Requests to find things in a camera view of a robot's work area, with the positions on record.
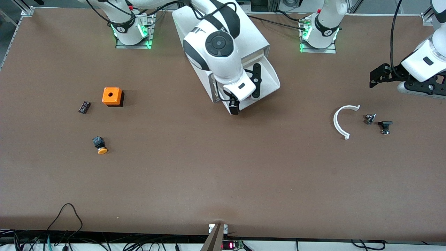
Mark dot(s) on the orange box with round hole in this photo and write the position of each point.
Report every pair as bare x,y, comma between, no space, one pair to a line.
111,95

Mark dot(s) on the white drawer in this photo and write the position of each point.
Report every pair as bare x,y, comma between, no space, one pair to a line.
268,76

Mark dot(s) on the aluminium frame profile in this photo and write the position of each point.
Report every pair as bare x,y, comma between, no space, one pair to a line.
427,18
27,7

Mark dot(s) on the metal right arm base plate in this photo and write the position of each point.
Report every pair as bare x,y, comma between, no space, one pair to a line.
148,33

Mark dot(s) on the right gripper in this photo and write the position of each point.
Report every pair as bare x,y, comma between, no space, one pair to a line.
234,106

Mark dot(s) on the small black button part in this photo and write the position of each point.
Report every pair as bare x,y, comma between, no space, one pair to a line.
385,125

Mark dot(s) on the yellow mushroom push button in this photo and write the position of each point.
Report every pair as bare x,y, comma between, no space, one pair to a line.
99,143

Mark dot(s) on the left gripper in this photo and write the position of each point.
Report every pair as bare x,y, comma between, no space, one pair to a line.
395,74

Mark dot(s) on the device with red display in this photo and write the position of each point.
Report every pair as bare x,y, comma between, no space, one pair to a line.
232,245

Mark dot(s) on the dark cylindrical capacitor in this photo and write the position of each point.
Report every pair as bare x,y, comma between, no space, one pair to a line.
84,107

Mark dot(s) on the grey camera post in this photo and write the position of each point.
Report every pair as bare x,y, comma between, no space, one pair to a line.
214,240

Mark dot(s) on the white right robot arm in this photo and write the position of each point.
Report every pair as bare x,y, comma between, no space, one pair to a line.
223,66

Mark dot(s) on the white drawer cabinet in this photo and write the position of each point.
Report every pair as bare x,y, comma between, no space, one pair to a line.
223,21

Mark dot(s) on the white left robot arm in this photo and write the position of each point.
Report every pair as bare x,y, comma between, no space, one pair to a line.
327,24

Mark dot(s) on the white curved plastic arc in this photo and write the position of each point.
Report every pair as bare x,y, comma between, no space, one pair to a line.
335,122

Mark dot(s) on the small grey metal part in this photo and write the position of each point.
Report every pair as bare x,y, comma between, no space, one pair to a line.
370,119

